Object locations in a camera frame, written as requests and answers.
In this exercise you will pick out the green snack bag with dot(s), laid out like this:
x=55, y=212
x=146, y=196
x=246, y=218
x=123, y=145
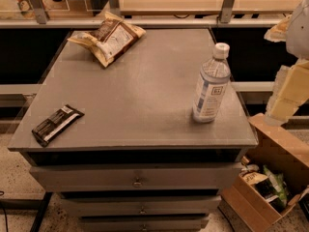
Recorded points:
x=277, y=196

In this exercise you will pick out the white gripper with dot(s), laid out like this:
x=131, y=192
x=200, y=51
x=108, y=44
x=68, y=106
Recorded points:
x=298, y=33

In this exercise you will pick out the black snack bar wrapper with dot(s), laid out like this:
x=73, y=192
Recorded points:
x=55, y=124

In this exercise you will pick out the brown chip bag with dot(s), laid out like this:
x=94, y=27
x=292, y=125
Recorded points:
x=111, y=40

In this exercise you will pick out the wooden shelf with metal frame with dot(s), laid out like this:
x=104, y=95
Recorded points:
x=85, y=14

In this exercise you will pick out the brown snack bag in box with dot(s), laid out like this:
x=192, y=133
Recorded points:
x=251, y=175

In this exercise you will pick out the blue plastic water bottle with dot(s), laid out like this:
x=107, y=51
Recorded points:
x=213, y=78

